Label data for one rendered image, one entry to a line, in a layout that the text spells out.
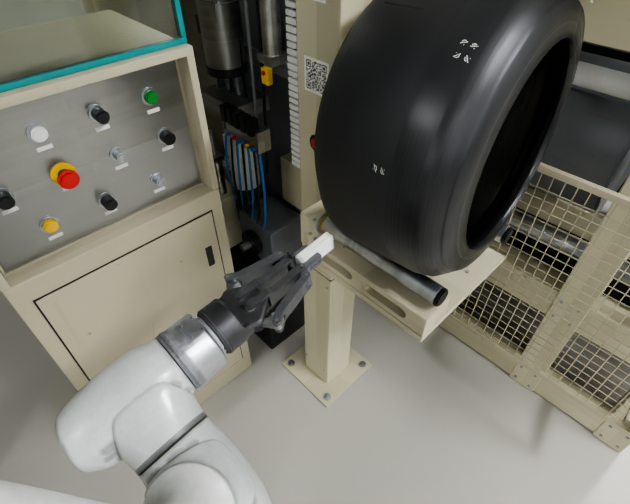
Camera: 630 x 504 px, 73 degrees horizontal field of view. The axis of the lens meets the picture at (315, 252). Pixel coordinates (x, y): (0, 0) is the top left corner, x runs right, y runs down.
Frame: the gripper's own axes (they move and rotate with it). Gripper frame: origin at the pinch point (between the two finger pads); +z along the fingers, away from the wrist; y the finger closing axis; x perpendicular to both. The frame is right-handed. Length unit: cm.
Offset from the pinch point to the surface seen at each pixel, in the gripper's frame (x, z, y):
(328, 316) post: 71, 21, 25
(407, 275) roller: 22.7, 20.6, -4.0
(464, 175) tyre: -9.9, 19.0, -12.8
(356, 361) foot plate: 116, 31, 23
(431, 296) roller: 23.4, 19.9, -10.7
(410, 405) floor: 117, 32, -4
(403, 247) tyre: 4.4, 12.9, -7.7
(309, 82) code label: -4.6, 31.3, 33.3
